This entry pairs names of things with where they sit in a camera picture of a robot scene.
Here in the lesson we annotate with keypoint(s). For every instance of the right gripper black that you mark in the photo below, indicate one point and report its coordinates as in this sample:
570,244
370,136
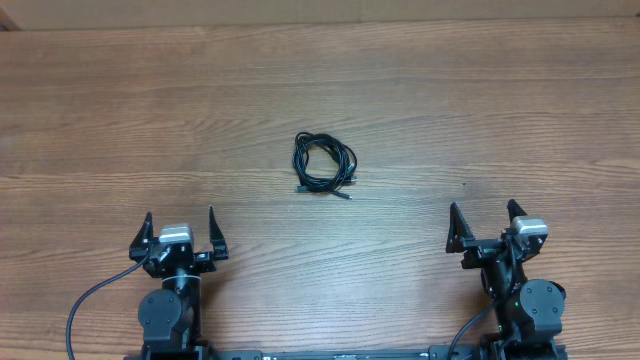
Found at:
479,249

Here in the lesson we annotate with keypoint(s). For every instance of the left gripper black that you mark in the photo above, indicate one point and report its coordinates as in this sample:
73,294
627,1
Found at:
206,263

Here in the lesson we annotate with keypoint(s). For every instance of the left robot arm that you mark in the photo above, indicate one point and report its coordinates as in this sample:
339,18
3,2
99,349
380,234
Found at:
171,316

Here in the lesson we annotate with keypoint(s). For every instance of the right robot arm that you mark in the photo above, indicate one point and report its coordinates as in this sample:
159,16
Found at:
528,311

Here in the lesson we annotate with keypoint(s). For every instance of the cardboard back panel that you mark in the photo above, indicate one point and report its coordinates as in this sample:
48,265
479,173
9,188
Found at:
35,15

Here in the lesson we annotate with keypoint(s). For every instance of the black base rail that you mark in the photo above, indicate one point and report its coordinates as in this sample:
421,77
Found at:
434,352

